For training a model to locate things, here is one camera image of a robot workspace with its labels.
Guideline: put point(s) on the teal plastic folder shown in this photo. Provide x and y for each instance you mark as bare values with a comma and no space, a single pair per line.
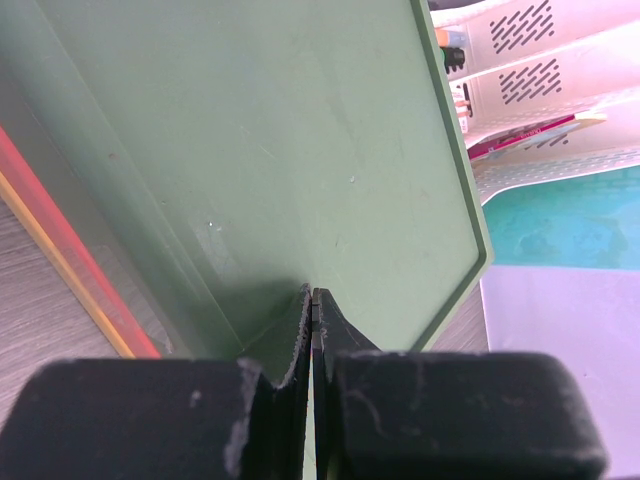
585,222

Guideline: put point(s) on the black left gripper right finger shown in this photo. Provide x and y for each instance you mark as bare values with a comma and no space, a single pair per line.
443,415

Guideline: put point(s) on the cream perforated file organizer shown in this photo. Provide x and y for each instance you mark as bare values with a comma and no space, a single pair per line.
528,62

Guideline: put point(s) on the red drawer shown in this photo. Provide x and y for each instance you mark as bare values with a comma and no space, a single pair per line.
15,168

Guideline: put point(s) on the green drawer cabinet shell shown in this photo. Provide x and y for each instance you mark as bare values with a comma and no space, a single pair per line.
222,154

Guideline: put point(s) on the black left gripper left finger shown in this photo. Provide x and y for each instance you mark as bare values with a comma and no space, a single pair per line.
168,419

